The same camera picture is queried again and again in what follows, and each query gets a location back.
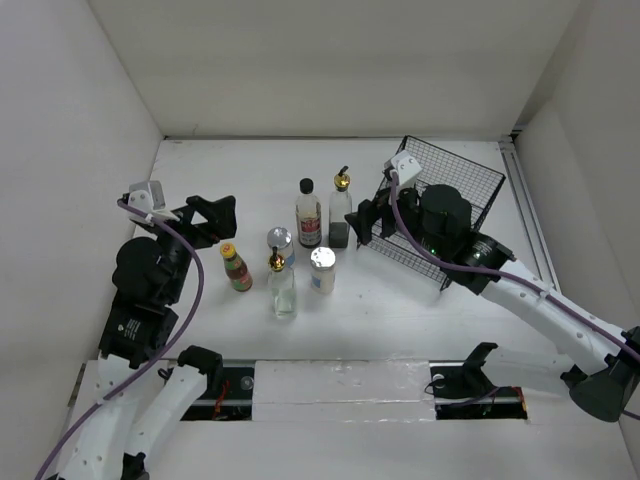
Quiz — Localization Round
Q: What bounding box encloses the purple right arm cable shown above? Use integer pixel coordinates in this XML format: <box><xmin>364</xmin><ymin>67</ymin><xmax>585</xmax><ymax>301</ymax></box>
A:
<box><xmin>390</xmin><ymin>169</ymin><xmax>640</xmax><ymax>421</ymax></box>

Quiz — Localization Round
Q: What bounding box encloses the white foam block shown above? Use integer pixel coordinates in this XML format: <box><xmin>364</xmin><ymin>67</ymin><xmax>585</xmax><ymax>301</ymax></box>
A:
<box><xmin>252</xmin><ymin>359</ymin><xmax>436</xmax><ymax>423</ymax></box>

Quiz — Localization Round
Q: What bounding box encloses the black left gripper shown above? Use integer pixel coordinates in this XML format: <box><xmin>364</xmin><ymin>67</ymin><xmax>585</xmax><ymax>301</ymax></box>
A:
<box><xmin>145</xmin><ymin>193</ymin><xmax>237</xmax><ymax>300</ymax></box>

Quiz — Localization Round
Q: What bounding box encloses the silver lid white jar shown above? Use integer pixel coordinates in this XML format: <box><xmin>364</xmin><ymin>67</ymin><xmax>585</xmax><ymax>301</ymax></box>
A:
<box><xmin>310</xmin><ymin>247</ymin><xmax>336</xmax><ymax>294</ymax></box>

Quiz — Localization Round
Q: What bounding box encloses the dark oil bottle gold spout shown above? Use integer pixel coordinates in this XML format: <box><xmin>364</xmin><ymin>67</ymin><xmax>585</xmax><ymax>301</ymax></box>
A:
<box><xmin>329</xmin><ymin>166</ymin><xmax>352</xmax><ymax>249</ymax></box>

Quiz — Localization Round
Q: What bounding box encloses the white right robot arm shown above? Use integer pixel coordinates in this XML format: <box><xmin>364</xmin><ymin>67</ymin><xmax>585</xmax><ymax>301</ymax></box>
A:
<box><xmin>345</xmin><ymin>184</ymin><xmax>639</xmax><ymax>422</ymax></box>

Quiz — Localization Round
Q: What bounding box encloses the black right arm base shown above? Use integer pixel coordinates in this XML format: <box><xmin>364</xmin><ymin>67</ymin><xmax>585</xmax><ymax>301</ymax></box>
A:
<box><xmin>424</xmin><ymin>342</ymin><xmax>528</xmax><ymax>420</ymax></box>

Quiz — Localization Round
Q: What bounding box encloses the silver lid jar blue label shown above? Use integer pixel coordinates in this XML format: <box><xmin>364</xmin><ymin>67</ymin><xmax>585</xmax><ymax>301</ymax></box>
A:
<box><xmin>267</xmin><ymin>227</ymin><xmax>295</xmax><ymax>267</ymax></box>

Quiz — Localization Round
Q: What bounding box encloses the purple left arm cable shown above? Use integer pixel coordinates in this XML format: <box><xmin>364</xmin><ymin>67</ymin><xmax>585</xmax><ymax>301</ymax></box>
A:
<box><xmin>32</xmin><ymin>198</ymin><xmax>206</xmax><ymax>480</ymax></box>

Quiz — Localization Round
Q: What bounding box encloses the aluminium rail right side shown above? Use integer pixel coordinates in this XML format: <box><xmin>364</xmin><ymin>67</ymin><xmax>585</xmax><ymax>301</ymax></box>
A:
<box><xmin>498</xmin><ymin>136</ymin><xmax>562</xmax><ymax>293</ymax></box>

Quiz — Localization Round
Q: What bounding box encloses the red sauce bottle yellow cap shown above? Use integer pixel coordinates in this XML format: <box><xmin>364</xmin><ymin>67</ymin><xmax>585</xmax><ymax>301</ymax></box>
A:
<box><xmin>220</xmin><ymin>242</ymin><xmax>253</xmax><ymax>292</ymax></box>

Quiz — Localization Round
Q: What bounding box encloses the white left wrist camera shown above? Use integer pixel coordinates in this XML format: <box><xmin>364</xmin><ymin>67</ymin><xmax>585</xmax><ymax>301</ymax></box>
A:
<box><xmin>127</xmin><ymin>180</ymin><xmax>166</xmax><ymax>214</ymax></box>

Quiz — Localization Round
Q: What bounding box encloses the black wire basket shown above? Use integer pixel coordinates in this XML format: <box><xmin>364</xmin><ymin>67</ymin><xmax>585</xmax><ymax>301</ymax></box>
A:
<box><xmin>357</xmin><ymin>135</ymin><xmax>505</xmax><ymax>290</ymax></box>

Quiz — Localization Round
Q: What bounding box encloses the black cap vinegar bottle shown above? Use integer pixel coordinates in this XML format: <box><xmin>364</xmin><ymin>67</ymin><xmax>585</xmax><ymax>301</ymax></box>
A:
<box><xmin>295</xmin><ymin>178</ymin><xmax>322</xmax><ymax>249</ymax></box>

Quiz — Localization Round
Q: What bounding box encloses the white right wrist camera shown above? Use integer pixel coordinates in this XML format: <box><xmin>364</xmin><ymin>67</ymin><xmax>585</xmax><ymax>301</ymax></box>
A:
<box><xmin>383</xmin><ymin>150</ymin><xmax>422</xmax><ymax>189</ymax></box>

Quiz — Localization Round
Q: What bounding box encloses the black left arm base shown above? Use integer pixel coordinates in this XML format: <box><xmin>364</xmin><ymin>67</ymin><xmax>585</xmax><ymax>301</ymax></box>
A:
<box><xmin>157</xmin><ymin>345</ymin><xmax>255</xmax><ymax>421</ymax></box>

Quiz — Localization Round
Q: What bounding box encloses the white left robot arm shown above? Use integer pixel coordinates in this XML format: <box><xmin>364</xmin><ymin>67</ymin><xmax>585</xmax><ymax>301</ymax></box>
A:
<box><xmin>54</xmin><ymin>181</ymin><xmax>237</xmax><ymax>479</ymax></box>

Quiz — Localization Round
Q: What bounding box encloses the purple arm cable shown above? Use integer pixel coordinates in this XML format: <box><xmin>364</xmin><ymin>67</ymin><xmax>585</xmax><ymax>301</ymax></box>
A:
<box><xmin>32</xmin><ymin>198</ymin><xmax>206</xmax><ymax>480</ymax></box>
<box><xmin>390</xmin><ymin>169</ymin><xmax>640</xmax><ymax>421</ymax></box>

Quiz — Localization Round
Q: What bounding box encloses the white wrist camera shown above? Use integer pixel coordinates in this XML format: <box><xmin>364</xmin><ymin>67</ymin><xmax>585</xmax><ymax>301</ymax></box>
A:
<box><xmin>383</xmin><ymin>150</ymin><xmax>422</xmax><ymax>189</ymax></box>
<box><xmin>127</xmin><ymin>180</ymin><xmax>166</xmax><ymax>214</ymax></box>

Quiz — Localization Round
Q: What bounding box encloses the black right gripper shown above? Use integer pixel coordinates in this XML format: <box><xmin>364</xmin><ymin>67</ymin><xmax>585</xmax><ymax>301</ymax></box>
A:
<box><xmin>344</xmin><ymin>177</ymin><xmax>447</xmax><ymax>259</ymax></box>

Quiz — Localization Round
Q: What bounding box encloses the clear oil bottle gold spout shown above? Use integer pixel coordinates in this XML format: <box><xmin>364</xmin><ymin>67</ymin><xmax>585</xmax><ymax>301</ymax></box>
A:
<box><xmin>268</xmin><ymin>247</ymin><xmax>297</xmax><ymax>318</ymax></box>

